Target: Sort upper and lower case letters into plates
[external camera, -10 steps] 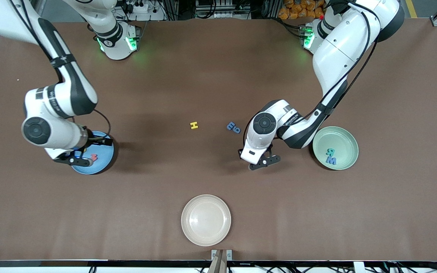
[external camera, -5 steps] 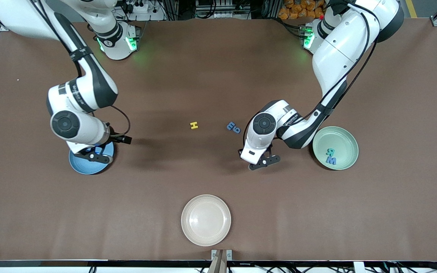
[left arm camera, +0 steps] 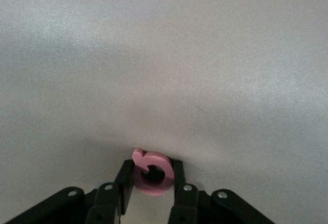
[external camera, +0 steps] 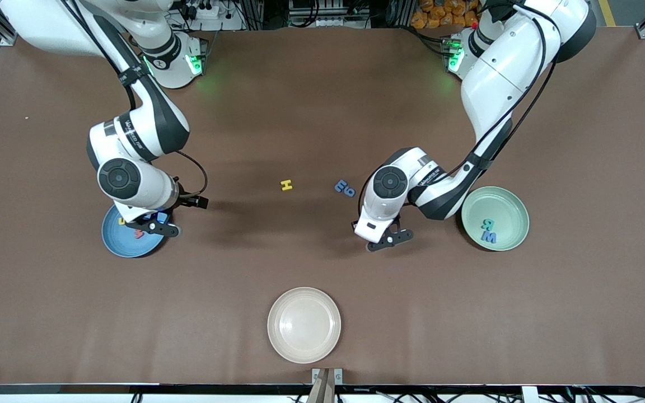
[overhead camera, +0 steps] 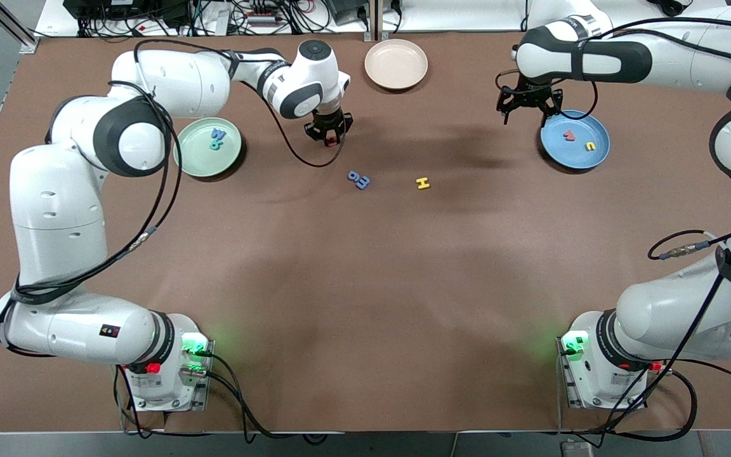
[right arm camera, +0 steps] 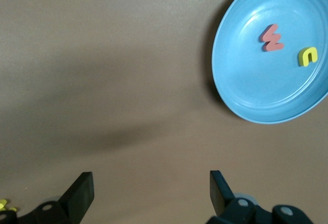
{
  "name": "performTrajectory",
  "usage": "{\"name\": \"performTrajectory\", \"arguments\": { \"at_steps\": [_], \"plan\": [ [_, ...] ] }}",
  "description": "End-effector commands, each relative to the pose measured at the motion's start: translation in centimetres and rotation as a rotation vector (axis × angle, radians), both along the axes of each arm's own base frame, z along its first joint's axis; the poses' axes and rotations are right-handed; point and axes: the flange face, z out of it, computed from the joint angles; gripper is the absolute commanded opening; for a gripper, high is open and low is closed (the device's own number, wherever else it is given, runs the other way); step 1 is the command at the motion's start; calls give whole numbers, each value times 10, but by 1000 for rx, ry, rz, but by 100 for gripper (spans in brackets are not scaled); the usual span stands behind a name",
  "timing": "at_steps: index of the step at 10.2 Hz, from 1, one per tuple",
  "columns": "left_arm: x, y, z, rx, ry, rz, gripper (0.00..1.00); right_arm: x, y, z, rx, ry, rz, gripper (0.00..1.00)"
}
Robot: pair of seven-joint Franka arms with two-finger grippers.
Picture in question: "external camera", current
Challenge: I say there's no light green round plate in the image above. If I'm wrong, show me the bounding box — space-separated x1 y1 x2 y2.
461 186 530 252

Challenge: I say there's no pile of orange objects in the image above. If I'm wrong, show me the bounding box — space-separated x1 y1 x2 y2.
411 0 480 30

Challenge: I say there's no beige round plate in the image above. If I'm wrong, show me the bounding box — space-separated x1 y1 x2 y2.
267 287 342 364

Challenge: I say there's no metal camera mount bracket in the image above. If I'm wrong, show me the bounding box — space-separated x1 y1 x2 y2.
311 367 344 403

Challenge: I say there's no blue round plate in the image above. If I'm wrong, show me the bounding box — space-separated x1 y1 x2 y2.
102 203 170 259

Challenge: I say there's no brown table cover sheet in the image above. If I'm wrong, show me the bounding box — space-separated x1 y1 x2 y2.
0 27 645 387

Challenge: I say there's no grey equipment rack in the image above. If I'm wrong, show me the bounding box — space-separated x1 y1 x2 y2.
289 0 371 29

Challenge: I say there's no white power strip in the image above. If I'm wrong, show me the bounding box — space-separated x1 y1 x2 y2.
180 0 221 20

